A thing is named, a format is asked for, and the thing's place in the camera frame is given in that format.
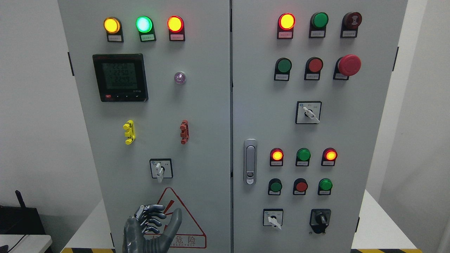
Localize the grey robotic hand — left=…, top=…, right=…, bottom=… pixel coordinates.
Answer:
left=122, top=205, right=182, bottom=253

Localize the white rotary switch door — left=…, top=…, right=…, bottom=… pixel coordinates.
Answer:
left=149, top=158, right=173, bottom=183

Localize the small clear bulb light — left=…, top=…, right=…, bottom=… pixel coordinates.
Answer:
left=174, top=71, right=187, bottom=84

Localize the green lit indicator light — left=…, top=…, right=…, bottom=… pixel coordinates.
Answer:
left=135, top=16, right=156, bottom=42

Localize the yellow indicator light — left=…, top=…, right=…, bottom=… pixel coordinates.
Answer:
left=103, top=17, right=123, bottom=42

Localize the red electric hazard warning sticker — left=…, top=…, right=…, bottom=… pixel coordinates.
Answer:
left=145, top=187, right=207, bottom=249

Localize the yellow terminal connector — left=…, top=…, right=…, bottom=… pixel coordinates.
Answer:
left=123, top=120, right=136, bottom=145

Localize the red terminal connector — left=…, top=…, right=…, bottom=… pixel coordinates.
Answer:
left=180, top=120, right=189, bottom=145

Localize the white side table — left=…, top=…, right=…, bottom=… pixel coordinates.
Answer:
left=0, top=234, right=52, bottom=253

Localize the black router with antenna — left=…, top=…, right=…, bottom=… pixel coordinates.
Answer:
left=0, top=190, right=46, bottom=234

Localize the green push button lower left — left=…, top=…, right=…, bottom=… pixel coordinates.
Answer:
left=268, top=178, right=282, bottom=195

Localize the green push button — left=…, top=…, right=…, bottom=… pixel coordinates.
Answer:
left=268, top=178, right=282, bottom=195
left=274, top=57, right=292, bottom=81

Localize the grey left cabinet door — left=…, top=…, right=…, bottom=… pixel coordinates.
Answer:
left=58, top=0, right=231, bottom=253

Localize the grey cabinet door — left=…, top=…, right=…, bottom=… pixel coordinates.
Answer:
left=232, top=0, right=407, bottom=253
left=58, top=0, right=231, bottom=253

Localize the black digital power meter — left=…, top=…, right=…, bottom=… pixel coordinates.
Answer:
left=92, top=53, right=148, bottom=102

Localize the red lit indicator lower left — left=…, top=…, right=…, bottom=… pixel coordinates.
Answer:
left=270, top=148, right=283, bottom=167

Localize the red push button lower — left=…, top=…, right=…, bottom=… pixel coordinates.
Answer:
left=292, top=178, right=308, bottom=195

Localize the red push button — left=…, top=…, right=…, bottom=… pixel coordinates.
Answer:
left=292, top=178, right=308, bottom=195
left=304, top=57, right=323, bottom=80

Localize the green indicator lower middle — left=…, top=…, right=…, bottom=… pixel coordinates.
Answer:
left=295, top=148, right=311, bottom=167

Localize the green indicator bottom right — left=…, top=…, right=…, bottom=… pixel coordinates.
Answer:
left=317, top=178, right=333, bottom=195

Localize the red lit indicator lower right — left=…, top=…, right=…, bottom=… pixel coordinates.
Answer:
left=321, top=148, right=338, bottom=166

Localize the red lit indicator light left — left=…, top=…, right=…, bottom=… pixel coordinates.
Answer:
left=167, top=15, right=185, bottom=41

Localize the green push button upper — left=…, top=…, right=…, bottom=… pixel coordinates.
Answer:
left=274, top=57, right=292, bottom=81

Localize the grey right cabinet door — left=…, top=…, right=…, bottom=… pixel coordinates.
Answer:
left=232, top=0, right=407, bottom=253

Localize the red push button upper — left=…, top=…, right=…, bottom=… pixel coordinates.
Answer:
left=304, top=57, right=323, bottom=80

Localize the red lit indicator top right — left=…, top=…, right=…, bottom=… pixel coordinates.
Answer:
left=277, top=13, right=296, bottom=39

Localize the red emergency stop button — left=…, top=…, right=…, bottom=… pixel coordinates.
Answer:
left=333, top=54, right=361, bottom=80

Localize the green indicator top right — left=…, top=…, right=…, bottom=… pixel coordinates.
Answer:
left=309, top=12, right=328, bottom=38

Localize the dark red buzzer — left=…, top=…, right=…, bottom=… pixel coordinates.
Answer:
left=340, top=12, right=362, bottom=38

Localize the white rotary switch lower right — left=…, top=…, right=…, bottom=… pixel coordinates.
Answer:
left=263, top=208, right=283, bottom=230

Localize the white rotary switch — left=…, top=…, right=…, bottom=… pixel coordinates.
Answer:
left=263, top=208, right=283, bottom=230
left=295, top=101, right=322, bottom=124

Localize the silver door latch handle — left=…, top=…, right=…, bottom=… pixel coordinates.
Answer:
left=243, top=139, right=257, bottom=185

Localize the black key selector switch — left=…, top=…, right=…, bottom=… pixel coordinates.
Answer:
left=309, top=209, right=331, bottom=234

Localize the white rotary switch upper right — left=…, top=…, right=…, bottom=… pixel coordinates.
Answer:
left=295, top=101, right=322, bottom=124

